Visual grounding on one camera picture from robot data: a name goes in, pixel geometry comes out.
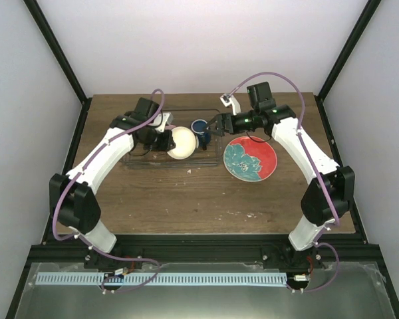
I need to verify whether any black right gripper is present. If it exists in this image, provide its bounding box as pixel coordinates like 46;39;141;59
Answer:
203;110;259;137

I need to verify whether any dark blue mug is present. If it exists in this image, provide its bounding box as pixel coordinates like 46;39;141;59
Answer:
191;119;211;151

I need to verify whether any cream upturned bowl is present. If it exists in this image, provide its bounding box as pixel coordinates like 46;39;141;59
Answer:
167;126;197;160

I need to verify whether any red plate with teal flower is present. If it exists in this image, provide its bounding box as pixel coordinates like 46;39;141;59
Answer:
223;136;278;183

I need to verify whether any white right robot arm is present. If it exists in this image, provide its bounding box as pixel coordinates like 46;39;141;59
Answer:
203;105;355;268

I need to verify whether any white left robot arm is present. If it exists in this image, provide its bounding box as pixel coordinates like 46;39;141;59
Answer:
49;112;176;268

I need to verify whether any grey wire dish rack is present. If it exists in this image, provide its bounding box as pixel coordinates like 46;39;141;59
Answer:
122;108;224;169

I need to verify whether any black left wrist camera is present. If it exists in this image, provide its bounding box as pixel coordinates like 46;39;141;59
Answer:
132;98;159;120

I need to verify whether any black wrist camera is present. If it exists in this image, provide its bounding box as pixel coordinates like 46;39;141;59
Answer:
247;82;273;108
132;98;159;120

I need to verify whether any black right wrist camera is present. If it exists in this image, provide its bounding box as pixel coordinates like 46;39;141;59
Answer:
247;82;273;108

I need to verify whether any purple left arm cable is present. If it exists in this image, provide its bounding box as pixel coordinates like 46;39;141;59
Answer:
52;88;167;295

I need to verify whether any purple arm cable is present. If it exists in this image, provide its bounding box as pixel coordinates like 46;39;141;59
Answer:
229;71;340;295
52;88;167;295

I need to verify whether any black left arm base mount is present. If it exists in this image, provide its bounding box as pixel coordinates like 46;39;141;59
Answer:
80;247;144;270

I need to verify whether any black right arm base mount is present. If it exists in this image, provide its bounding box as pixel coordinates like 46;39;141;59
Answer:
261;241;323;272

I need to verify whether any black aluminium enclosure frame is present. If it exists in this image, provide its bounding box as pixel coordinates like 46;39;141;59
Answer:
6;1;399;318

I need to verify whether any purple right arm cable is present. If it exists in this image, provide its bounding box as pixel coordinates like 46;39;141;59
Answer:
229;71;340;295

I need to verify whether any light blue slotted cable duct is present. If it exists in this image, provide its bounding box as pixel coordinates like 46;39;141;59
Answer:
35;272;287;287

